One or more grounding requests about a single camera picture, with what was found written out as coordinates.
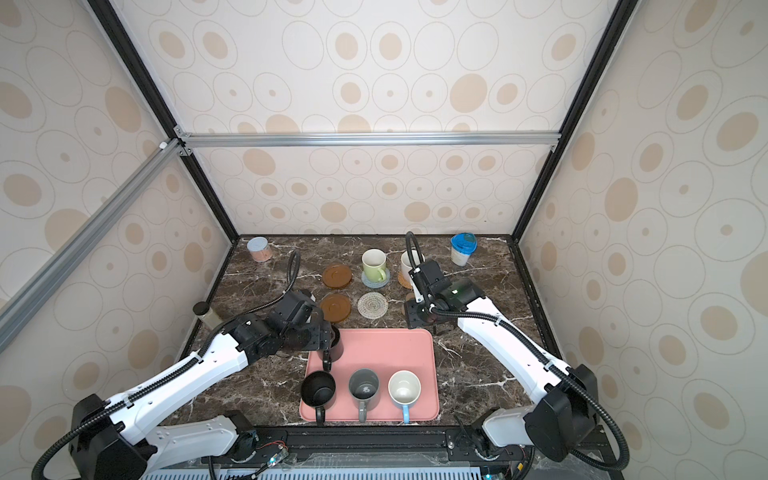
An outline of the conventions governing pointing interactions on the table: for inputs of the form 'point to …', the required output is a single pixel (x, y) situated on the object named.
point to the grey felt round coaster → (376, 285)
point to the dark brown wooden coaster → (336, 276)
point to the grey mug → (364, 388)
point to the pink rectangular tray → (387, 351)
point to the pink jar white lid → (259, 249)
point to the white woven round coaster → (372, 305)
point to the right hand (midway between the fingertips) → (424, 314)
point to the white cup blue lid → (462, 245)
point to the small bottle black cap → (204, 312)
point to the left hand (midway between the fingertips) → (332, 336)
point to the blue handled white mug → (404, 387)
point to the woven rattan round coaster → (403, 281)
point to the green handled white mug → (374, 265)
